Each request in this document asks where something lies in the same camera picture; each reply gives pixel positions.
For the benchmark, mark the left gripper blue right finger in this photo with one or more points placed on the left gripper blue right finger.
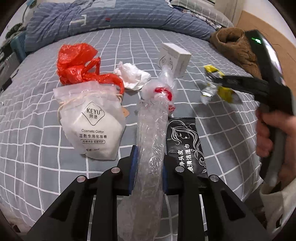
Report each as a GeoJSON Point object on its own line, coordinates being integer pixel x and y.
{"type": "Point", "coordinates": [165, 179]}

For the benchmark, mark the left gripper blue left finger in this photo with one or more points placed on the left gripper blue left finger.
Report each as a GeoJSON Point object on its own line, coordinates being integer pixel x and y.
{"type": "Point", "coordinates": [133, 167]}

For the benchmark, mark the black wet wipe packet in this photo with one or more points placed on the black wet wipe packet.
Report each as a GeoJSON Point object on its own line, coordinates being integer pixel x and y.
{"type": "Point", "coordinates": [183, 144]}

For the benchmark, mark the clear bubble wrap roll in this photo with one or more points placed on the clear bubble wrap roll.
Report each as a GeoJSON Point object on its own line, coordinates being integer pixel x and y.
{"type": "Point", "coordinates": [138, 215]}

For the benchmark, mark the KEYU cotton pad bag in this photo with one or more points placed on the KEYU cotton pad bag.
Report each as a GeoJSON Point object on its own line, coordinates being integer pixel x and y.
{"type": "Point", "coordinates": [92, 118]}

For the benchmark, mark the yellow white snack packet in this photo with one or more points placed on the yellow white snack packet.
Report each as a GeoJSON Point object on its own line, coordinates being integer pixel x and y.
{"type": "Point", "coordinates": [214, 88]}

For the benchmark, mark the right hand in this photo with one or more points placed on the right hand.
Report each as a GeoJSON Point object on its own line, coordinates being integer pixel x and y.
{"type": "Point", "coordinates": [265, 146]}

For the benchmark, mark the wooden headboard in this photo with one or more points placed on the wooden headboard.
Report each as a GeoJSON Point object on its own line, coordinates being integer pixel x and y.
{"type": "Point", "coordinates": [283, 47]}

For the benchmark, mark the brown fleece jacket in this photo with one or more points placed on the brown fleece jacket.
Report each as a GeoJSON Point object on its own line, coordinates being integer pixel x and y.
{"type": "Point", "coordinates": [233, 44]}

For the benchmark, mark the clear bag with red print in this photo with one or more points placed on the clear bag with red print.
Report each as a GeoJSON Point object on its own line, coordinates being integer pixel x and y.
{"type": "Point", "coordinates": [161, 90]}

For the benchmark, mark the crumpled white tissue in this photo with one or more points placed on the crumpled white tissue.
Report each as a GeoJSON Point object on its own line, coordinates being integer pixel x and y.
{"type": "Point", "coordinates": [133, 78]}

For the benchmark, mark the white cardboard box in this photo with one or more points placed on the white cardboard box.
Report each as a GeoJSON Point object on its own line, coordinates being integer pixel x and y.
{"type": "Point", "coordinates": [175, 57]}

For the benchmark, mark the grey checked bed sheet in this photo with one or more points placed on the grey checked bed sheet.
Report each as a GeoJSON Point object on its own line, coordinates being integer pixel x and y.
{"type": "Point", "coordinates": [38, 162]}

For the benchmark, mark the red plastic bag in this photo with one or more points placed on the red plastic bag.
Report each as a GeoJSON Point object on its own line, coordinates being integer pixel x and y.
{"type": "Point", "coordinates": [78, 63]}

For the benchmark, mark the grey checked pillow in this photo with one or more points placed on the grey checked pillow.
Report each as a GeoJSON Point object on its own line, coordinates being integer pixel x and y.
{"type": "Point", "coordinates": [202, 11]}

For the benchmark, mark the grey suitcase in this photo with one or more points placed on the grey suitcase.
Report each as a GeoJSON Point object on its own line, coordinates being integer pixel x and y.
{"type": "Point", "coordinates": [8, 67]}

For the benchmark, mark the blue striped quilt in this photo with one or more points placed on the blue striped quilt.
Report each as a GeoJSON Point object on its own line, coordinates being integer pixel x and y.
{"type": "Point", "coordinates": [52, 22]}

